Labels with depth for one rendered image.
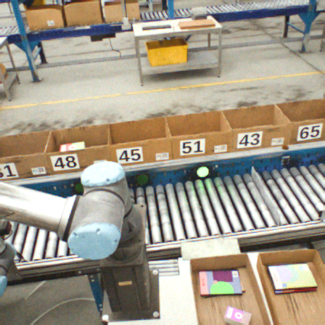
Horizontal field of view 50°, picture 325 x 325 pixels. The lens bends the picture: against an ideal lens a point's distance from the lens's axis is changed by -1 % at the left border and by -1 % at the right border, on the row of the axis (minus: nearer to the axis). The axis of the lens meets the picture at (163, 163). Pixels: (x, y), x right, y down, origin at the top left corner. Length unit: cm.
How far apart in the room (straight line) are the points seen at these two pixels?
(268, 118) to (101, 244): 185
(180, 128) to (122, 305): 133
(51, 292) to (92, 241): 178
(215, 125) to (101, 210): 160
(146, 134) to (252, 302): 134
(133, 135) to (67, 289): 123
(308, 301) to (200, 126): 135
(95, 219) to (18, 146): 160
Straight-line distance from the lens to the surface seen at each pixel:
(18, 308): 286
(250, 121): 263
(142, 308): 169
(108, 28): 627
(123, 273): 149
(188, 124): 250
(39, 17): 641
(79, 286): 281
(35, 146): 259
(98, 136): 249
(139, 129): 247
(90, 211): 110
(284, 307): 174
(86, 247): 111
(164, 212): 211
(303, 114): 277
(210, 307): 169
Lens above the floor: 219
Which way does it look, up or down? 35 degrees down
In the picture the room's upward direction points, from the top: 5 degrees counter-clockwise
